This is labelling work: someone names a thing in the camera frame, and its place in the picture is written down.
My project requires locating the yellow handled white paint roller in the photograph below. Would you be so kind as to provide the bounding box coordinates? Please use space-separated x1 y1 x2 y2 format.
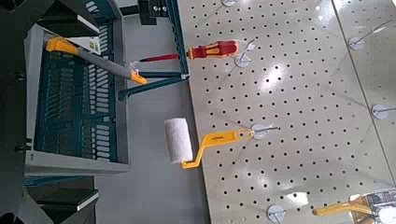
163 117 255 171

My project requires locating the grey back panel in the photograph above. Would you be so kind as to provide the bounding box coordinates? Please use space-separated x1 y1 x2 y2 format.
92 13 213 224

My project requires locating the yellow handled tool in package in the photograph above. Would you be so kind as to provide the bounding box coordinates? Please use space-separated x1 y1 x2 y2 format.
312 188 396 224

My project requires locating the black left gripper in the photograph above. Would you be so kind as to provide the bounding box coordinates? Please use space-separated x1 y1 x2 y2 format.
137 0 170 26

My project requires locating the red yellow screwdriver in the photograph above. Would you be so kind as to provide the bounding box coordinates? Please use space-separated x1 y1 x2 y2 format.
138 40 241 63

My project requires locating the blue grey plastic crate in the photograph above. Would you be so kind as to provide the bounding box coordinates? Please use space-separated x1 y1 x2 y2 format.
23 0 191 188

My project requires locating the grey yellow handled paintbrush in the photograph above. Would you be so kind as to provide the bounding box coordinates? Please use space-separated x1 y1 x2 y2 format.
46 36 148 86

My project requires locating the white perforated pegboard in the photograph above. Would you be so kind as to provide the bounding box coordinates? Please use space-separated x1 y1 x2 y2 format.
177 0 396 224

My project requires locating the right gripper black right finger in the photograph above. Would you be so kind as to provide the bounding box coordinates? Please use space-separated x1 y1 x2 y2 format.
0 186 101 224

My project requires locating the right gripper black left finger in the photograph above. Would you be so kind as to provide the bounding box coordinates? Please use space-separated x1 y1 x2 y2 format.
0 0 101 38

